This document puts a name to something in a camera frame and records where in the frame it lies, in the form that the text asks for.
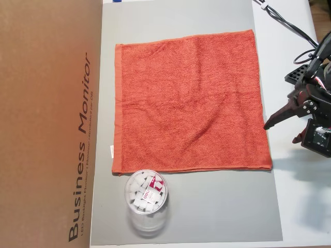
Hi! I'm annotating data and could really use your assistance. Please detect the white eraser cubes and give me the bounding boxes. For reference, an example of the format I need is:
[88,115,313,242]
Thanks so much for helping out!
[126,173,168,213]

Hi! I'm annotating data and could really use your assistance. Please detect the black cable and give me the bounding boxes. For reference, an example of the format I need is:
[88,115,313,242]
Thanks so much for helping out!
[252,0,321,65]
[252,0,320,49]

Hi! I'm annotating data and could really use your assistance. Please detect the clear plastic jar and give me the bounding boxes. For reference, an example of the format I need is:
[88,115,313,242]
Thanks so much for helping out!
[123,169,173,239]

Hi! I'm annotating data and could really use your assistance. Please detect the grey table mat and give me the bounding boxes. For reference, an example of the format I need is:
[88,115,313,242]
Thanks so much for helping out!
[89,0,284,246]

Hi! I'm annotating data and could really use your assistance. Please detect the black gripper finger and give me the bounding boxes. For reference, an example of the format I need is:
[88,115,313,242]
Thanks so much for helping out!
[291,123,310,146]
[263,101,301,130]

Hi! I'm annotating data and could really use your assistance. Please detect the orange terry towel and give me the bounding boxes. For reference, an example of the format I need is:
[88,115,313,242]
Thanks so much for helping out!
[111,29,273,177]

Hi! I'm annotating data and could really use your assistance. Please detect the brown cardboard monitor box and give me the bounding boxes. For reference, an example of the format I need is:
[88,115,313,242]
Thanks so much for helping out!
[0,0,104,248]

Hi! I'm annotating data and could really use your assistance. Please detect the black square wrist camera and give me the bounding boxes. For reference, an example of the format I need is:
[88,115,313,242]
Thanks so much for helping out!
[300,119,331,158]

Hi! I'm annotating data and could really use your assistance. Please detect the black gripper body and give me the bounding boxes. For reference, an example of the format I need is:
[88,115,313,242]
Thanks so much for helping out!
[287,83,322,121]

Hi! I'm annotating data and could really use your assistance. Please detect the red white deli label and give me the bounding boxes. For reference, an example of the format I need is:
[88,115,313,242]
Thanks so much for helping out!
[143,175,166,205]

